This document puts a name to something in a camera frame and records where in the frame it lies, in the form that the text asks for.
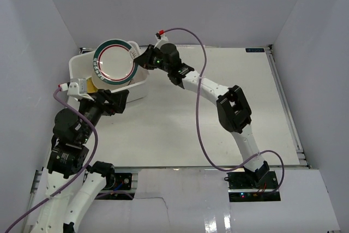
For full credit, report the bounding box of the cream plain plate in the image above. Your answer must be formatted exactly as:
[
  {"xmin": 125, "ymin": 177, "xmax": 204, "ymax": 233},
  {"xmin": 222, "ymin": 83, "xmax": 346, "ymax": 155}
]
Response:
[{"xmin": 92, "ymin": 73, "xmax": 132, "ymax": 91}]

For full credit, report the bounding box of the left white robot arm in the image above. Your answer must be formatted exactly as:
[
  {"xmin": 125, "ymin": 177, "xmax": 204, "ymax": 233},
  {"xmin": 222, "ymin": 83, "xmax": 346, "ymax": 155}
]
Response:
[{"xmin": 32, "ymin": 89, "xmax": 129, "ymax": 232}]

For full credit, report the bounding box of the purple cable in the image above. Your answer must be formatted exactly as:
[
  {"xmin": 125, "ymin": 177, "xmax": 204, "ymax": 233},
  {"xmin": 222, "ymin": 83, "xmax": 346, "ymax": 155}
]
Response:
[
  {"xmin": 5, "ymin": 87, "xmax": 99, "ymax": 232},
  {"xmin": 164, "ymin": 27, "xmax": 285, "ymax": 192}
]

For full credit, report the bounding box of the white plastic bin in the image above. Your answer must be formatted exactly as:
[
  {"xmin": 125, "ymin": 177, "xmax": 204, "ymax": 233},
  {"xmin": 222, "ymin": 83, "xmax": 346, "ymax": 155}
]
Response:
[{"xmin": 69, "ymin": 41, "xmax": 149, "ymax": 102}]

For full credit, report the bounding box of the scoop-shaped woven bamboo tray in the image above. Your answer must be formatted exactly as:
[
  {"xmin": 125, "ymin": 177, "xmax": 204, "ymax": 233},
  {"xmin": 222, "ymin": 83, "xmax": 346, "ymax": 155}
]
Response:
[{"xmin": 86, "ymin": 77, "xmax": 98, "ymax": 93}]

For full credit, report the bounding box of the white plate with teal rim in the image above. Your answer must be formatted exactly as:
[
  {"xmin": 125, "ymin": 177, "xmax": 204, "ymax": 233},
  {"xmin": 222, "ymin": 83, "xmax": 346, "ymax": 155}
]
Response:
[{"xmin": 92, "ymin": 39, "xmax": 140, "ymax": 85}]

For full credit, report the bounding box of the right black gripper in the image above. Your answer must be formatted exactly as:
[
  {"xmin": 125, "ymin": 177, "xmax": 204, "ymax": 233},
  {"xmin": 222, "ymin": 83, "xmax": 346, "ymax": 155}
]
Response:
[{"xmin": 135, "ymin": 44, "xmax": 172, "ymax": 73}]

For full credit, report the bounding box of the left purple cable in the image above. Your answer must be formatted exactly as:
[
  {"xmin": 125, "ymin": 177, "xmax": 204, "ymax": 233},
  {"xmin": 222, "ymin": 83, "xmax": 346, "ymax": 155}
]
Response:
[{"xmin": 5, "ymin": 87, "xmax": 99, "ymax": 232}]

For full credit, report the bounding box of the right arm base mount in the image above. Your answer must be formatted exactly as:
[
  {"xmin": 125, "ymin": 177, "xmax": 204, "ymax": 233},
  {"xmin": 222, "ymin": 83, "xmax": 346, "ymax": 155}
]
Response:
[{"xmin": 224, "ymin": 171, "xmax": 281, "ymax": 203}]

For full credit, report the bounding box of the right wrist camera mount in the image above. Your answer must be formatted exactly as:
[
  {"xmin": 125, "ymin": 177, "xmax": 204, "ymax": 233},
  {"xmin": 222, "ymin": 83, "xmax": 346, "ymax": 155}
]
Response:
[{"xmin": 155, "ymin": 30, "xmax": 169, "ymax": 49}]

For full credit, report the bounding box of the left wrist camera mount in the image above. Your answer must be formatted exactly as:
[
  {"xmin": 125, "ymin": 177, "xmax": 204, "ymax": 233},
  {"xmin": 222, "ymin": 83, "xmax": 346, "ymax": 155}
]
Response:
[{"xmin": 58, "ymin": 78, "xmax": 94, "ymax": 101}]

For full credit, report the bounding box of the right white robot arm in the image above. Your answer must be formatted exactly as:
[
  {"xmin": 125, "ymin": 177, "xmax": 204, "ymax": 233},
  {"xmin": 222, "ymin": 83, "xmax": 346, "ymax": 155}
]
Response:
[{"xmin": 134, "ymin": 43, "xmax": 269, "ymax": 189}]

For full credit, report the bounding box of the blue label sticker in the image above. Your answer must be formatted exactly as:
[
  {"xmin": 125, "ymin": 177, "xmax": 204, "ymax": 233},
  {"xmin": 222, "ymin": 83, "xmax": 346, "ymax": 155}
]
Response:
[{"xmin": 245, "ymin": 48, "xmax": 265, "ymax": 53}]

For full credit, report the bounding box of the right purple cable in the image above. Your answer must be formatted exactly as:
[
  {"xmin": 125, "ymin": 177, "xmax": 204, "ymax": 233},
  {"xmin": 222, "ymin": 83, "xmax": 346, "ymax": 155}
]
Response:
[{"xmin": 164, "ymin": 27, "xmax": 285, "ymax": 192}]

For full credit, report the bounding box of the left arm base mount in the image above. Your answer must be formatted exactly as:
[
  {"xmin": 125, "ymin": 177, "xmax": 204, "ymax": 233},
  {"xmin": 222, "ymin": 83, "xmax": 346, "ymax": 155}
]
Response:
[{"xmin": 95, "ymin": 173, "xmax": 135, "ymax": 200}]

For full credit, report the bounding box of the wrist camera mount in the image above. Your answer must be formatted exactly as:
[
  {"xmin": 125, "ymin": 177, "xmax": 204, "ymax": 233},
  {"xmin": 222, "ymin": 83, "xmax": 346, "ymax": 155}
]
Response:
[
  {"xmin": 155, "ymin": 30, "xmax": 169, "ymax": 49},
  {"xmin": 58, "ymin": 78, "xmax": 94, "ymax": 101}
]

